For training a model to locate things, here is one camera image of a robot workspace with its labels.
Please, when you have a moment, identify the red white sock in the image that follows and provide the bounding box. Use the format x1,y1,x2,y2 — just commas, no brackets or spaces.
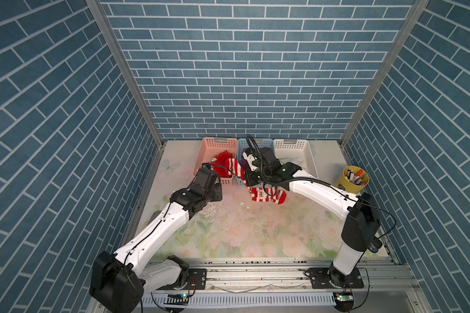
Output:
210,151,233,178

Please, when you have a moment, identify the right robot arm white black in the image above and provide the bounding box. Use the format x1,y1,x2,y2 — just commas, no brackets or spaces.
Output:
242,135,382,288

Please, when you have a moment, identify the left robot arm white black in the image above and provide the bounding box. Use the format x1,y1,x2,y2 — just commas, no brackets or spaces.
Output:
89,163,223,312

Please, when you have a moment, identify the light blue plastic basket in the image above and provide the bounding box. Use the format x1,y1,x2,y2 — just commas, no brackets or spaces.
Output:
236,139,274,187

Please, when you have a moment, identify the white plastic basket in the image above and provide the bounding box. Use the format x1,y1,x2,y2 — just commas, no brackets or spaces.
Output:
272,139,321,190

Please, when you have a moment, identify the pink plastic basket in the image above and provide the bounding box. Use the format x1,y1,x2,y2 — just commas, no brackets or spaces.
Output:
193,137,238,176

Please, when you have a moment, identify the grey oval pad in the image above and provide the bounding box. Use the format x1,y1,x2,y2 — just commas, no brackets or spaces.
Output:
148,211,161,224

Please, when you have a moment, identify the yellow pen cup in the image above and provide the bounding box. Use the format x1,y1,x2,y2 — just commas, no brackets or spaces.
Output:
335,166,370,194

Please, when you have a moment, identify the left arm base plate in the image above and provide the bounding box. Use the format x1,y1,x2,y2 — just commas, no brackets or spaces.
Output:
158,268,207,291

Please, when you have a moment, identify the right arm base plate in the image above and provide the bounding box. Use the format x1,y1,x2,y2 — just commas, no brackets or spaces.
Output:
304,266,364,289

